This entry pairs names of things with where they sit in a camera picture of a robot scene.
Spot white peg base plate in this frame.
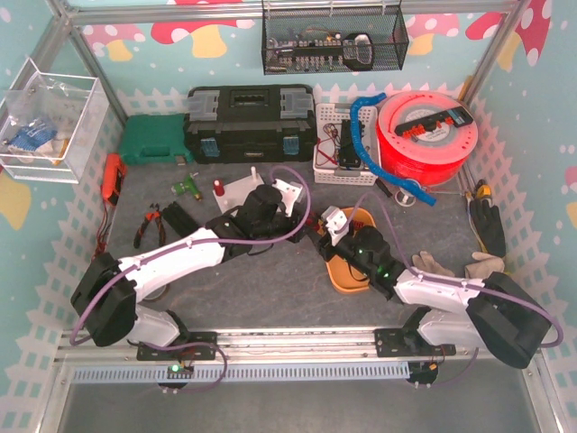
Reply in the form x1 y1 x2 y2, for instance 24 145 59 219
213 166 263 213

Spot black work glove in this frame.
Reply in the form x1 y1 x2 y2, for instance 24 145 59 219
469 198 507 258

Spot black mesh wire basket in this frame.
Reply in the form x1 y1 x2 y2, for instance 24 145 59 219
261 5 409 75

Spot green tool case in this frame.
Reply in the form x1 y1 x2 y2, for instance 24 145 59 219
118 114 194 165

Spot white plastic basket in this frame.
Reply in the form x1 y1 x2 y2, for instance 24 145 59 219
313 103 380 186

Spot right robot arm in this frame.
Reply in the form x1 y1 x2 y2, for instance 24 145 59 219
313 207 552 369

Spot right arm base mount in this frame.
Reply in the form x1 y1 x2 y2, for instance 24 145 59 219
373 327 456 358

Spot black terminal strip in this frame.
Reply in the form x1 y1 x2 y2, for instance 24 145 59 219
394 106 473 139

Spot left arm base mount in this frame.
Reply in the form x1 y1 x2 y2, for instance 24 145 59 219
136 331 218 363

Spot red filament spool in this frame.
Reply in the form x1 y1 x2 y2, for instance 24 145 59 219
376 90 479 187

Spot orange handled pliers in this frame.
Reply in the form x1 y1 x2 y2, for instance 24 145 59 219
133 202 167 248

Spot brown tape roll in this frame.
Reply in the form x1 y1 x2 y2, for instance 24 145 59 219
143 285 169 302

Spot black toolbox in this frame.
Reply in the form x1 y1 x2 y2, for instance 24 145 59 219
183 84 317 164

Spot green hose nozzle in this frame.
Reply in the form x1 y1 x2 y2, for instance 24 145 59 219
171 176 202 201

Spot grey slotted cable duct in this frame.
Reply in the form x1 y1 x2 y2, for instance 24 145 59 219
71 362 410 384

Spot blue corrugated hose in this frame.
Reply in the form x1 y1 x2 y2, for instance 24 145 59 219
350 92 437 207

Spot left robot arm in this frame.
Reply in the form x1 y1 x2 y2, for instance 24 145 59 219
69 179 312 351

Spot blue white glove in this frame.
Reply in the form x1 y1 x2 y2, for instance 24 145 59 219
8 117 58 152

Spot yellow black screwdriver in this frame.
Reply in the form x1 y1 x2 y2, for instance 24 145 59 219
465 180 492 201

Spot orange multimeter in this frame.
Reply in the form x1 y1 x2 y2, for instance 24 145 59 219
101 153 127 207

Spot beige work glove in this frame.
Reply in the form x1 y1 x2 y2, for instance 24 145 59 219
411 251 455 277
464 252 505 280

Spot black ribbed rail block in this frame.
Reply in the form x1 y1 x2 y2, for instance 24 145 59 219
161 201 200 238

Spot orange plastic tray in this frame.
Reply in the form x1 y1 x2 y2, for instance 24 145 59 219
325 207 376 295

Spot clear acrylic box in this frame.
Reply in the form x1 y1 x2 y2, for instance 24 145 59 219
1 59 109 184

